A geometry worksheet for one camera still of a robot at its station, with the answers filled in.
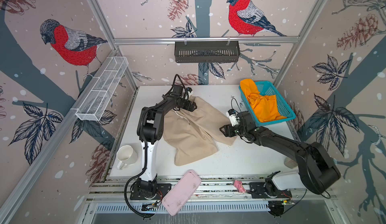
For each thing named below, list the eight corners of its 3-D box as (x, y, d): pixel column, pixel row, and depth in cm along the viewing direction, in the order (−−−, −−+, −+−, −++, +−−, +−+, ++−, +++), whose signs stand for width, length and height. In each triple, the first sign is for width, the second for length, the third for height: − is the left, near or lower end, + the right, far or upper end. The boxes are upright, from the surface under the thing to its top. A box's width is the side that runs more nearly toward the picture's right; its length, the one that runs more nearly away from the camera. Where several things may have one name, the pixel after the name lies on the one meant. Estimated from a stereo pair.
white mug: (123, 171, 80) (116, 166, 73) (122, 153, 86) (116, 148, 80) (138, 165, 82) (133, 160, 75) (136, 148, 88) (131, 142, 82)
